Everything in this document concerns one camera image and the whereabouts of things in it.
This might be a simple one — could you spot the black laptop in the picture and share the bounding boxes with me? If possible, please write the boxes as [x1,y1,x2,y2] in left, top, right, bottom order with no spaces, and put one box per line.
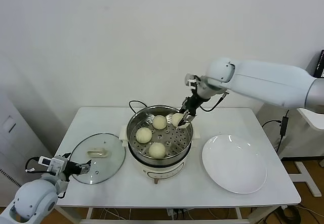
[314,49,324,78]

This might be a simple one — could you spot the white side desk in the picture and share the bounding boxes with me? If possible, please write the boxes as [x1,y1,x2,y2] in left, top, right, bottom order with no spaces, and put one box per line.
[285,107,324,197]

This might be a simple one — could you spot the white metal table frame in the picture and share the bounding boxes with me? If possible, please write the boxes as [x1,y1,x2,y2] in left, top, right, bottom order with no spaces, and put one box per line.
[57,205,289,224]

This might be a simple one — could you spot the black power adapter brick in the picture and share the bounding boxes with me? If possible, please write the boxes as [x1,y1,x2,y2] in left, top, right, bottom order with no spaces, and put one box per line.
[278,116,288,136]

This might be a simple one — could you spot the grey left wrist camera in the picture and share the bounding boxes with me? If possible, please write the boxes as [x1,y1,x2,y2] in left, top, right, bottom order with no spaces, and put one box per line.
[37,155,67,176]

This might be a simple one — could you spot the white power strip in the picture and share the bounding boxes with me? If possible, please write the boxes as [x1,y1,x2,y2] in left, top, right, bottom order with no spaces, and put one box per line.
[166,208,189,220]

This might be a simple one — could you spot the white steamed baozi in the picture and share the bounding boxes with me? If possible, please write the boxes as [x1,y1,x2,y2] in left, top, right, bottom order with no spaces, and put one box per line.
[135,127,153,144]
[148,142,167,159]
[171,112,189,129]
[152,115,168,130]

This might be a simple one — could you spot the large white round plate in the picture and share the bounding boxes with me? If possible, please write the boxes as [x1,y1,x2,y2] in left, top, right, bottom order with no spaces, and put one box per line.
[201,135,267,194]

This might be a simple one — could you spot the cream electric cooker pot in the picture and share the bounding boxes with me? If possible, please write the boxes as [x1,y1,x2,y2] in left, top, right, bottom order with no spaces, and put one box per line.
[118,124,201,185]

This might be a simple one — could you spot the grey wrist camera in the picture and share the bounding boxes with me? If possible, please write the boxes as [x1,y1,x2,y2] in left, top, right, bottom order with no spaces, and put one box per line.
[37,155,67,176]
[184,73,201,90]

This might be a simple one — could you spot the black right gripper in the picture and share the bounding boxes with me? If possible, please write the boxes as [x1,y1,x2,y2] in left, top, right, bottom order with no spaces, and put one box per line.
[177,94,204,128]

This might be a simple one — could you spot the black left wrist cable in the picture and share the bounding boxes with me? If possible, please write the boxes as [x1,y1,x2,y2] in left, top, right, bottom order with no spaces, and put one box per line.
[24,156,40,173]

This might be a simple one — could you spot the thin beige floor wires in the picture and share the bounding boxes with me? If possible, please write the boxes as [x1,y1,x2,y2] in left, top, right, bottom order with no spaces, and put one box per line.
[100,208,134,221]

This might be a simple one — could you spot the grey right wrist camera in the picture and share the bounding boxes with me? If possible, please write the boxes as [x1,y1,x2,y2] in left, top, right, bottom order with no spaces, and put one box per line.
[184,73,201,90]

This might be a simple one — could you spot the black cooker power cord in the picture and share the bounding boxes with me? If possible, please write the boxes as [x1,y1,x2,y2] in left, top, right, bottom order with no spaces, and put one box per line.
[128,100,148,115]

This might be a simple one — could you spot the round glass pot lid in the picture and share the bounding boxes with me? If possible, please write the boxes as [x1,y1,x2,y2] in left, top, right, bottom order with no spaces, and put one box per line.
[68,132,127,186]

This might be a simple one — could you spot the white metal cabinet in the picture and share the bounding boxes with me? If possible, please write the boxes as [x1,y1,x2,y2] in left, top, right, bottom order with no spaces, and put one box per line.
[0,89,54,209]

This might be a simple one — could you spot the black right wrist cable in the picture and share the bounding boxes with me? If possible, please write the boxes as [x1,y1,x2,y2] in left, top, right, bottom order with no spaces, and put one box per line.
[199,89,230,113]

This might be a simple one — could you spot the perforated steel steamer basket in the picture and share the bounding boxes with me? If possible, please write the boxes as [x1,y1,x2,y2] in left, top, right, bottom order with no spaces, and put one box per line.
[126,104,193,160]

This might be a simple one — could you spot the black floor cable coil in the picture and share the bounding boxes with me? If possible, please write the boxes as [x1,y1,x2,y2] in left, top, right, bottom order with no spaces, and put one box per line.
[275,205,302,224]

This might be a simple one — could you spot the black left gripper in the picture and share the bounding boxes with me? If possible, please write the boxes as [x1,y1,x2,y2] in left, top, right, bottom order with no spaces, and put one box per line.
[61,153,93,176]

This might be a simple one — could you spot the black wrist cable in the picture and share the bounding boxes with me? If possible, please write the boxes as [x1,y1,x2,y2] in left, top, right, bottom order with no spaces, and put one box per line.
[199,89,230,113]
[24,156,40,173]

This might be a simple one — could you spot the black laptop charger cable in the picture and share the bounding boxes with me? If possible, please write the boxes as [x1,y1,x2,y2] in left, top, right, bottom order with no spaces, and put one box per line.
[261,109,291,154]

